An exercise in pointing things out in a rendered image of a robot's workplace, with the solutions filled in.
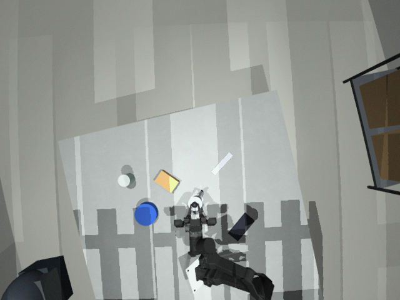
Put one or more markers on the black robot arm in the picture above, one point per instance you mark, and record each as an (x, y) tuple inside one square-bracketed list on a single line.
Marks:
[(215, 270)]

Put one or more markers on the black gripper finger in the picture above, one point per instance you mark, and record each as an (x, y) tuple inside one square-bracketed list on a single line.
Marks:
[(201, 215), (189, 213)]

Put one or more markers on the light grey flat bar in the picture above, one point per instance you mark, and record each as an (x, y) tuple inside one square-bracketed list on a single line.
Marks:
[(222, 163)]

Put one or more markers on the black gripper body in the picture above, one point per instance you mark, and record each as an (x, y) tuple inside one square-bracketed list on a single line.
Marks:
[(178, 223)]

